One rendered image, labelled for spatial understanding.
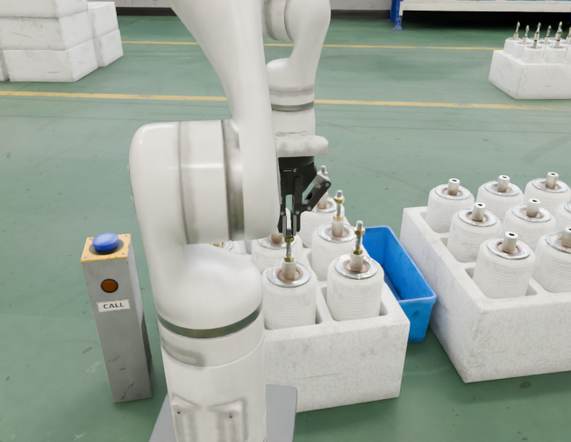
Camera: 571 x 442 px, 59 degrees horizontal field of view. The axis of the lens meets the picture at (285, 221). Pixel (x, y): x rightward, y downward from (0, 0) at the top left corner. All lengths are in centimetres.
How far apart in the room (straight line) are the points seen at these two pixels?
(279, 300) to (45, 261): 81
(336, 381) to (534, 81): 236
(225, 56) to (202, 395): 27
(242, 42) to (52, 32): 299
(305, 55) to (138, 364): 60
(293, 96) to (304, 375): 47
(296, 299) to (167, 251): 49
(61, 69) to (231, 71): 301
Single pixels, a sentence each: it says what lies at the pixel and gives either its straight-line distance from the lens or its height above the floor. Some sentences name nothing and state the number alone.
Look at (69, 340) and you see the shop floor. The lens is 120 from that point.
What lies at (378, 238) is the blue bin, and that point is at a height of 9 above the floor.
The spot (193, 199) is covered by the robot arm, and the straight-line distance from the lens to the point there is 35.
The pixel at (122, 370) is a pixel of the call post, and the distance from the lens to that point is 98.
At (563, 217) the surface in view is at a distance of 120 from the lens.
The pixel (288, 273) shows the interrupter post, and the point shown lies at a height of 26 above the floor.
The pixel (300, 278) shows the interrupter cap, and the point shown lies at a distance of 85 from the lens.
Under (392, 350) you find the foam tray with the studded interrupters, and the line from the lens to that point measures 93.
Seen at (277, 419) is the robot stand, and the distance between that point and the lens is 58.
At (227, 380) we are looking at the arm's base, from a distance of 45.
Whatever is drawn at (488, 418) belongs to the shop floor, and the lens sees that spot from 103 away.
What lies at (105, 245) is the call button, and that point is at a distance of 84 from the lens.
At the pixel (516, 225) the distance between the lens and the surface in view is 113.
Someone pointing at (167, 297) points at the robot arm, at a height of 51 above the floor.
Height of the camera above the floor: 75
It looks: 29 degrees down
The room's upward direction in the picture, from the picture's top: straight up
